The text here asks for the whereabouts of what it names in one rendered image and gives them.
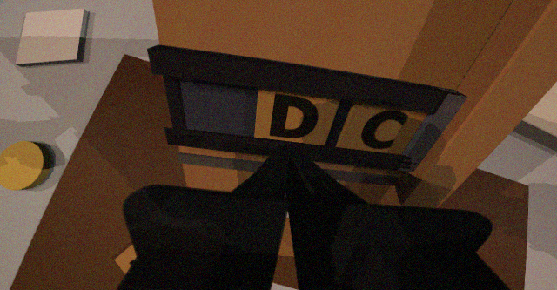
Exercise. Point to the orange square tile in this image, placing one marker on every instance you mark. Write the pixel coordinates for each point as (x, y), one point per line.
(126, 259)

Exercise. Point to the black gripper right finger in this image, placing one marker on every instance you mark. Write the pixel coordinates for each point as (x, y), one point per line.
(333, 229)

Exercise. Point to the beige flat square tile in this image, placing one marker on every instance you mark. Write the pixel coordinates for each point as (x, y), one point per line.
(52, 37)

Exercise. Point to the tan tile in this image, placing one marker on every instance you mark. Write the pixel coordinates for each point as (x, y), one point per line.
(294, 117)
(377, 128)

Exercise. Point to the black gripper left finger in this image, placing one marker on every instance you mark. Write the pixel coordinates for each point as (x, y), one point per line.
(249, 220)

